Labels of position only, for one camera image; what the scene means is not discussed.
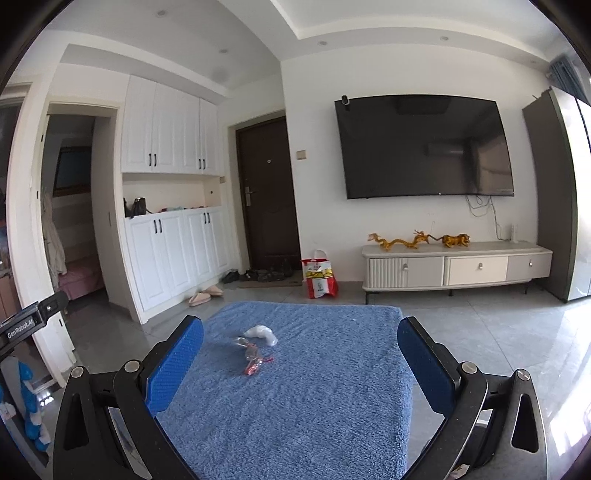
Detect golden dragon ornament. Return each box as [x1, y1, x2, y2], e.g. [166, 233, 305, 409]
[368, 230, 430, 251]

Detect dark shoes by door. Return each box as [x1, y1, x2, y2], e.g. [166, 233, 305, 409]
[221, 268, 294, 284]

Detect black handbag on shelf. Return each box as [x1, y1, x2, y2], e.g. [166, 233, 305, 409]
[123, 197, 150, 218]

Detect crumpled white tissue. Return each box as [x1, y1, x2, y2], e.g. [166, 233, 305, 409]
[243, 325, 277, 347]

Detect white TV cabinet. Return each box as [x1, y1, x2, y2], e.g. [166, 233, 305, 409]
[362, 241, 553, 304]

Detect dark brown entrance door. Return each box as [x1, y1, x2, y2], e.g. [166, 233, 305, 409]
[235, 117, 301, 272]

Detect red white shopping bag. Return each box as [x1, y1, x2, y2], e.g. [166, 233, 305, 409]
[301, 249, 339, 299]

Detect clear red candy wrapper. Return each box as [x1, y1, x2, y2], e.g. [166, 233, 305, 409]
[235, 337, 273, 376]

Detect white shoe cabinet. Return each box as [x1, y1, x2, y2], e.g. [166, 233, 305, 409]
[120, 76, 230, 323]

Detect golden tiger ornament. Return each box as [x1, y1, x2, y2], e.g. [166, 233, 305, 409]
[435, 233, 470, 248]

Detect black wall television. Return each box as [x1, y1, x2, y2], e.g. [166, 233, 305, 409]
[335, 94, 514, 199]

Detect blue terry cloth towel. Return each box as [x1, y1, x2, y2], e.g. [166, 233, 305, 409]
[158, 302, 414, 479]

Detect dark grey refrigerator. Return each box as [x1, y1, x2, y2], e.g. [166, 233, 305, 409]
[523, 87, 590, 303]

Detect pink slippers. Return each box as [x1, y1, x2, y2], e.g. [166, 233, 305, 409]
[188, 285, 223, 307]

